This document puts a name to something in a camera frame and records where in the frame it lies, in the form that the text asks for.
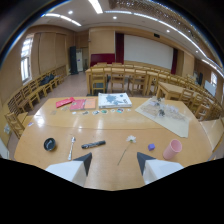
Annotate window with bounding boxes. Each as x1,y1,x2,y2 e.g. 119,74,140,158
20,33,35,84

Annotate wooden chair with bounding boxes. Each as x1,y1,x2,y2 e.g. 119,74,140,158
129,68,148,97
3,111,28,140
90,67,107,97
110,66,126,93

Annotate beige paper sheet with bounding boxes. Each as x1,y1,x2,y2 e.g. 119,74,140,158
134,98,191,139

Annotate white artificial flower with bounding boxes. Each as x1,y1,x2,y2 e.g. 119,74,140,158
116,134,137,166

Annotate red podium cloth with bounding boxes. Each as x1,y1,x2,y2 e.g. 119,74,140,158
89,53,116,67

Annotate red flat packet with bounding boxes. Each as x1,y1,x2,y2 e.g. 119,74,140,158
55,96,76,109

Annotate white projection screen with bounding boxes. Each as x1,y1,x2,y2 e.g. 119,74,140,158
123,34,175,70

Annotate clear plastic pieces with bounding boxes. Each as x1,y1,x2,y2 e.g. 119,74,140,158
148,96,185,121

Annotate dark red curtain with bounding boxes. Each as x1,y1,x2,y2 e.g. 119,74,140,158
115,32,125,65

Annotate silver metal spoon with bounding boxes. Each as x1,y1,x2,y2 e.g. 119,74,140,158
67,136,77,161

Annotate black marker pen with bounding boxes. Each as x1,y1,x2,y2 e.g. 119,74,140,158
81,140,107,150

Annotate pink and orange book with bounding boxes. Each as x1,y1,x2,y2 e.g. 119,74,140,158
69,97,98,112

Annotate wooden side table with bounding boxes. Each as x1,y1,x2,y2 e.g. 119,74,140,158
155,81,186,101

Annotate pink plastic cup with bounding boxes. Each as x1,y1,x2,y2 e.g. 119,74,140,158
162,138,183,161

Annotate white book with grey print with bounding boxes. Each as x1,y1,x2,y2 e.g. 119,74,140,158
97,92,133,110

